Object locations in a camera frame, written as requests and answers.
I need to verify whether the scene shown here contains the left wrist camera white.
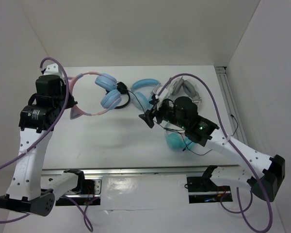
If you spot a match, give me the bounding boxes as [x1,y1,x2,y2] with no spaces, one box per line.
[40,63,63,78]

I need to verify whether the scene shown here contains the white grey gaming headset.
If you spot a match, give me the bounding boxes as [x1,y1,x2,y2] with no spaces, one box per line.
[165,76,202,107]

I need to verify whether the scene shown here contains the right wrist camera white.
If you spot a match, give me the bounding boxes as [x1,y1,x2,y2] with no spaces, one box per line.
[149,85,170,105]

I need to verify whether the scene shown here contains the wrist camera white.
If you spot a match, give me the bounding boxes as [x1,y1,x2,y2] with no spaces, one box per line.
[149,85,170,105]
[40,63,63,78]

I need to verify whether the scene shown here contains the aluminium rail front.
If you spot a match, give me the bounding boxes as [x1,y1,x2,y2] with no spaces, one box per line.
[41,165,241,176]

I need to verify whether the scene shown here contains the aluminium rail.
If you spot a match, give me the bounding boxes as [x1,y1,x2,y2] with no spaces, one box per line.
[41,165,241,176]
[214,67,248,145]

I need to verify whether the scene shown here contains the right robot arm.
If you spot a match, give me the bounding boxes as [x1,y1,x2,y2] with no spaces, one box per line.
[139,97,285,202]

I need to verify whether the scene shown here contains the teal cat-ear headphones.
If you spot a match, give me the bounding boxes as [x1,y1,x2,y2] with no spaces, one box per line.
[163,122,195,153]

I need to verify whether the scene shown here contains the light blue headphones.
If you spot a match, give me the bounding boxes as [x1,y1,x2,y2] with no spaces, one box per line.
[130,79,161,111]

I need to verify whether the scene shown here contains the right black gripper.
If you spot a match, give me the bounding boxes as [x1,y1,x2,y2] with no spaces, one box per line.
[138,98,187,129]

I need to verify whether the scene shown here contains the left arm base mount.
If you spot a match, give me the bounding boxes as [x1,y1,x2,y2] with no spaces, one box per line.
[64,177,102,207]

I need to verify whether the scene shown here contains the pink blue cat-ear headphones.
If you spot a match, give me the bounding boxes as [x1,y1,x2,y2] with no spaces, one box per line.
[65,71,239,156]

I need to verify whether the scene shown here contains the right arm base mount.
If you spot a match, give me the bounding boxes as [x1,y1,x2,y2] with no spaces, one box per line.
[184,177,233,204]

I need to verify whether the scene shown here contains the aluminium rail right side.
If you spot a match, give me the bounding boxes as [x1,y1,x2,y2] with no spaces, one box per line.
[214,67,248,145]

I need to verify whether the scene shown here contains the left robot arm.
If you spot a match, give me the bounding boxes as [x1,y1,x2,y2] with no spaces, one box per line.
[0,63,86,216]

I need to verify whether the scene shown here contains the small black headphones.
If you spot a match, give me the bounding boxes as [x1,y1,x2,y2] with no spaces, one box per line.
[104,82,131,109]

